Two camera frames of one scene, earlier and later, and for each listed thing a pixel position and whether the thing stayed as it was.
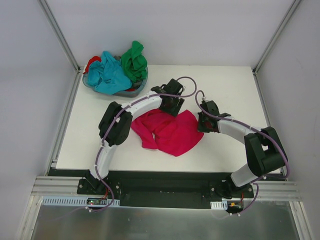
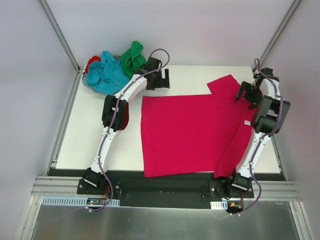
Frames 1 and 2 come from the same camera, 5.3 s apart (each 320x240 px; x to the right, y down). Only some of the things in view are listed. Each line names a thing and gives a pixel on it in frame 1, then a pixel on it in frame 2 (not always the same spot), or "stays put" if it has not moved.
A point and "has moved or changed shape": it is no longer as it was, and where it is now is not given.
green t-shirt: [134, 63] stays put
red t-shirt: [94, 58] stays put
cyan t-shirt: [108, 75] stays put
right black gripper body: [204, 124] → [246, 90]
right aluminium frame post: [275, 36] stays put
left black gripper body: [172, 107] → [160, 81]
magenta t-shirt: [173, 135] has moved or changed shape
